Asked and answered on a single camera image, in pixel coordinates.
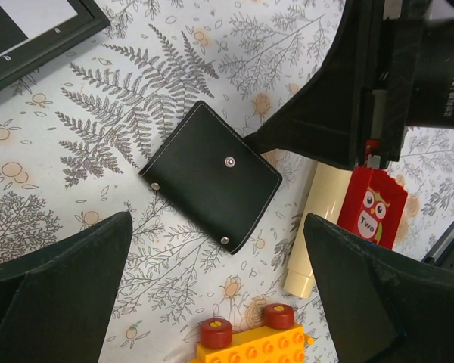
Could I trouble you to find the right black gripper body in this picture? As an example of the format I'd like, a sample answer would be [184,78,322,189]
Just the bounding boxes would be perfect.
[357,1,454,169]

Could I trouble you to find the black white chessboard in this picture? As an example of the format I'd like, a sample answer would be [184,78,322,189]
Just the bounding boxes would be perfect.
[0,0,110,91]

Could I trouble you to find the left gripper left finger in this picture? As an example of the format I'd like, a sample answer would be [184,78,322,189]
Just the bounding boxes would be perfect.
[0,212,132,362]

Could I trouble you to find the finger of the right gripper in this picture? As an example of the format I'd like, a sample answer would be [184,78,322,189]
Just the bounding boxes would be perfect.
[247,1,371,170]

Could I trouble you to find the floral table mat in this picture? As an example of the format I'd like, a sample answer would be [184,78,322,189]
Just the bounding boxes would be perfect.
[0,0,454,363]

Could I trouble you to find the red owl toy block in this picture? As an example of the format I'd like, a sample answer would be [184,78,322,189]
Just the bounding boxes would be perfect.
[337,167,408,250]

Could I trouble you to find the black leather card holder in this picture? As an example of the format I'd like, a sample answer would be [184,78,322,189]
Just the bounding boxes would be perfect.
[139,101,282,255]

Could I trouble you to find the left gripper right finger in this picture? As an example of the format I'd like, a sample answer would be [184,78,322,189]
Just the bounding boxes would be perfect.
[314,225,454,362]

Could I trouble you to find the cream toy microphone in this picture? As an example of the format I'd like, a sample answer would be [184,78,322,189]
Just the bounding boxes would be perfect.
[283,163,352,299]

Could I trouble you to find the orange toy car block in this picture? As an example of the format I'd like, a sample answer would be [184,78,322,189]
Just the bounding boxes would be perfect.
[191,303,315,363]

